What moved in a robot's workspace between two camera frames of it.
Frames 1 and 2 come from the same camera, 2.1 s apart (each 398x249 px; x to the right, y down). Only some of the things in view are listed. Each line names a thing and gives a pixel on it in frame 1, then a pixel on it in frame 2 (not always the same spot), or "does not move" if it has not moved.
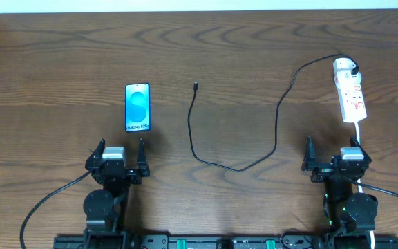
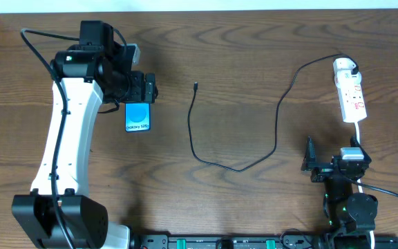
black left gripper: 117,171 -> 149,88
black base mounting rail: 226,241 does not move
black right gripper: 335,169 does not move
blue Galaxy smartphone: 137,107 does not move
